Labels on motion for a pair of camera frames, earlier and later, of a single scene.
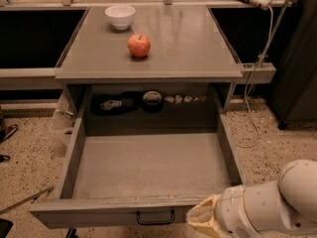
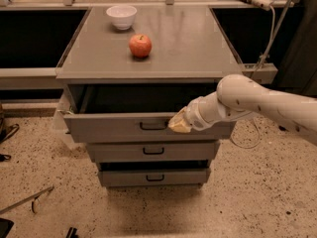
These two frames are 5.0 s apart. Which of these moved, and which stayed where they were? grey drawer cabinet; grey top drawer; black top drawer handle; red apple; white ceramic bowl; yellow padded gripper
Moved: yellow padded gripper; grey top drawer; black top drawer handle
Stayed: white ceramic bowl; red apple; grey drawer cabinet
